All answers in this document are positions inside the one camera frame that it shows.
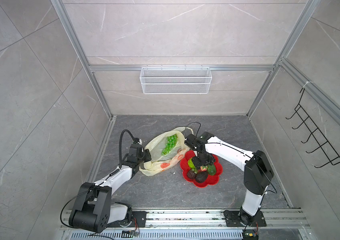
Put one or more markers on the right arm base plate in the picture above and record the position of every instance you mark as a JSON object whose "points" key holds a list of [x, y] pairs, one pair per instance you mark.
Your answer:
{"points": [[242, 219]]}

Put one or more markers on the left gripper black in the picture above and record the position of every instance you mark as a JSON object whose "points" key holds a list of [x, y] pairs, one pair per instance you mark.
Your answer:
{"points": [[146, 152]]}

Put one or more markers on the dark green fake fruit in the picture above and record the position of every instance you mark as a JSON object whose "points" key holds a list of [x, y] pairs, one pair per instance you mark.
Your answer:
{"points": [[212, 171]]}

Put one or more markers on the green custard apple fake fruit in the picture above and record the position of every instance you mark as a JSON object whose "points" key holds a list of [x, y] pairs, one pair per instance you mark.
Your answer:
{"points": [[191, 164]]}

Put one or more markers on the white wire mesh basket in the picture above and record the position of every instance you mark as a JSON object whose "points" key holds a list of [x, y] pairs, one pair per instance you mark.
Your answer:
{"points": [[175, 80]]}

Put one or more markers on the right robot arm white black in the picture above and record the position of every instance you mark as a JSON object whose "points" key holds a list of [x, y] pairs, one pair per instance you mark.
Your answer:
{"points": [[257, 170]]}

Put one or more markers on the black wire hook rack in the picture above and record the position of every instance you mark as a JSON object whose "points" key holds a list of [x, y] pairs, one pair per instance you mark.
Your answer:
{"points": [[332, 157]]}

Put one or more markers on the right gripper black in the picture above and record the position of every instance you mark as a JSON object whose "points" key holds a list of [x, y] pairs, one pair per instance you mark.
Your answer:
{"points": [[210, 159]]}

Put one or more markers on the dark avocado fake fruit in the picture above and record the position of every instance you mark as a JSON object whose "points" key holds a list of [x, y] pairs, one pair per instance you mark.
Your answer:
{"points": [[201, 177]]}

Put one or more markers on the cream plastic bag fruit print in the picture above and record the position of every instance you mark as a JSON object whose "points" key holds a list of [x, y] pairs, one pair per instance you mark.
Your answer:
{"points": [[160, 163]]}

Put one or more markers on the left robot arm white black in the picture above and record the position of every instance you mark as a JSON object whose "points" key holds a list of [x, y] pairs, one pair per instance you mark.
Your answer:
{"points": [[93, 209]]}

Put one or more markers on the red flower-shaped plastic bowl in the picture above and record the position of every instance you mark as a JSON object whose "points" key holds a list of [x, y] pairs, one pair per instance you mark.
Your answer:
{"points": [[211, 180]]}

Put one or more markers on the green grape bunch fake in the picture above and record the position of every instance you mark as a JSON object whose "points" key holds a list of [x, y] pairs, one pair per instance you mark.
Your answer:
{"points": [[170, 144]]}

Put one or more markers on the dark brown round fake fruit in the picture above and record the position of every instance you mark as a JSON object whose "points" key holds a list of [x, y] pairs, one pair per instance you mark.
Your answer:
{"points": [[191, 174]]}

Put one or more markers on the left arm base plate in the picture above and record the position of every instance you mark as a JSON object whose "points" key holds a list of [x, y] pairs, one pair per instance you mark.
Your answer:
{"points": [[136, 218]]}

